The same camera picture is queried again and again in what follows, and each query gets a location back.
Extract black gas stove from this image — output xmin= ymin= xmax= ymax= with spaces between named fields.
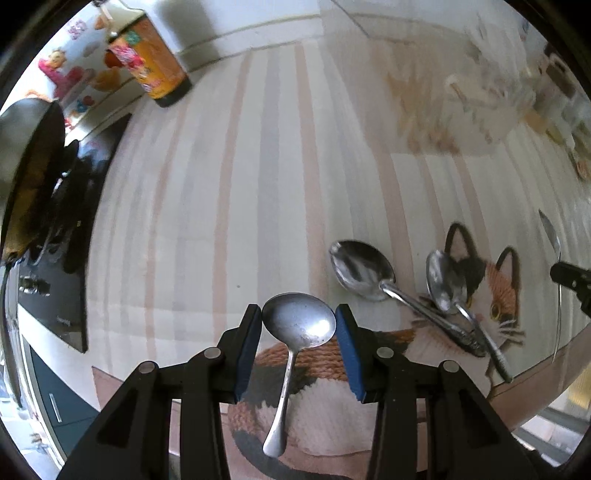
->
xmin=16 ymin=113 xmax=134 ymax=354

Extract colourful wall stickers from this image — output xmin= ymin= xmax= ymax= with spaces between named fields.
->
xmin=37 ymin=14 xmax=139 ymax=130

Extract clear plastic container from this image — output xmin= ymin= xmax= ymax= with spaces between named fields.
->
xmin=318 ymin=0 xmax=536 ymax=155

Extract steel wok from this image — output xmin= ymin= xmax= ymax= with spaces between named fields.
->
xmin=0 ymin=99 xmax=68 ymax=264

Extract plain handle metal spoon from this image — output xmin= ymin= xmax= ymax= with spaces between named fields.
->
xmin=261 ymin=292 xmax=337 ymax=459

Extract striped cat print tablecloth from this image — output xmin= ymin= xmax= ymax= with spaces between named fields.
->
xmin=88 ymin=0 xmax=591 ymax=480

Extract ornate handle metal spoon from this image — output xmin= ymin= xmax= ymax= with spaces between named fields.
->
xmin=426 ymin=249 xmax=514 ymax=384
xmin=329 ymin=240 xmax=486 ymax=357
xmin=538 ymin=209 xmax=565 ymax=365

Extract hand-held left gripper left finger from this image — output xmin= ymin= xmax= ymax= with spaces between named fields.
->
xmin=55 ymin=304 xmax=264 ymax=480

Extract dark sauce bottle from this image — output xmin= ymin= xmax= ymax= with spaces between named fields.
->
xmin=92 ymin=0 xmax=192 ymax=109

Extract dark teal cabinet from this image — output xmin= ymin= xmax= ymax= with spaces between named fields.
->
xmin=18 ymin=332 xmax=105 ymax=467

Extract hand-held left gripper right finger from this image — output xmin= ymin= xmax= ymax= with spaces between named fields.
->
xmin=335 ymin=302 xmax=541 ymax=480

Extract brown lid jar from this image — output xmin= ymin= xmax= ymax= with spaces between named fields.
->
xmin=538 ymin=51 xmax=583 ymax=134

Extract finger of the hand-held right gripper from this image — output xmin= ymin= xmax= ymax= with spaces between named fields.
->
xmin=549 ymin=261 xmax=591 ymax=319

